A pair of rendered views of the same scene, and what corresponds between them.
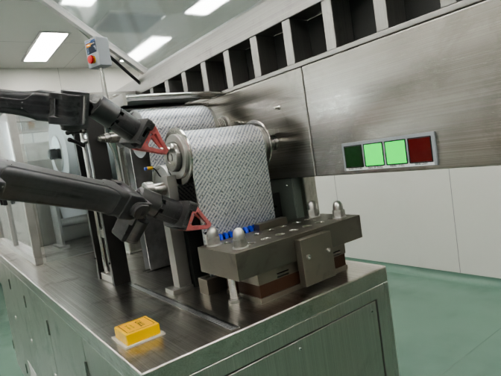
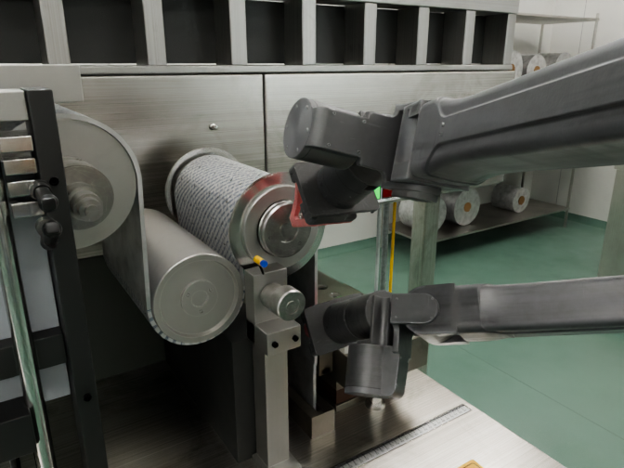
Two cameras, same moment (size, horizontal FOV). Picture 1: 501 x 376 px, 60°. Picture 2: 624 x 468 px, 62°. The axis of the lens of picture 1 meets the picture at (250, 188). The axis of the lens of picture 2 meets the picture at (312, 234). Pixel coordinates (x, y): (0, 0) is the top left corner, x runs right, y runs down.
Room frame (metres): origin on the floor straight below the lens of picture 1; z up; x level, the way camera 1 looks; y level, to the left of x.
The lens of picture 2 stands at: (1.04, 0.84, 1.46)
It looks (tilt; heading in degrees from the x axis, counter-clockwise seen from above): 18 degrees down; 273
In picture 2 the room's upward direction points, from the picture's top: straight up
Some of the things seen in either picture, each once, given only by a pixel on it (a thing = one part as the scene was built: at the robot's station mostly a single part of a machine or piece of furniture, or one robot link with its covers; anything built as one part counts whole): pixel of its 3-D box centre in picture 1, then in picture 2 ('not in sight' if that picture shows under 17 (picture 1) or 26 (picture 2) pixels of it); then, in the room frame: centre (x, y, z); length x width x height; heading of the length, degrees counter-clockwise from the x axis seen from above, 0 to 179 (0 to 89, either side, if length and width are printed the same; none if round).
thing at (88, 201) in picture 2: (108, 137); (85, 204); (1.27, 0.39, 1.34); 0.06 x 0.03 x 0.03; 126
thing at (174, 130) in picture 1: (177, 156); (279, 226); (1.12, 0.17, 1.25); 0.15 x 0.01 x 0.15; 36
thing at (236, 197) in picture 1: (237, 201); (277, 283); (1.14, 0.04, 1.11); 0.23 x 0.01 x 0.18; 126
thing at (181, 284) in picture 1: (169, 234); (275, 377); (1.12, 0.23, 1.05); 0.06 x 0.05 x 0.31; 126
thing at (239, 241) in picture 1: (238, 237); not in sight; (0.94, 0.04, 1.05); 0.04 x 0.04 x 0.04
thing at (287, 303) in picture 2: (147, 189); (288, 303); (1.10, 0.26, 1.18); 0.04 x 0.02 x 0.04; 36
